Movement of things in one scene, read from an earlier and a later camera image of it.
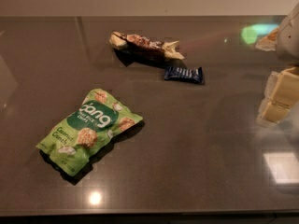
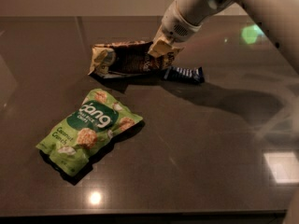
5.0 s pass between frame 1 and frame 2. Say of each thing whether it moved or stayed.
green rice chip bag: stayed
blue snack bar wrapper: stayed
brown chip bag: moved
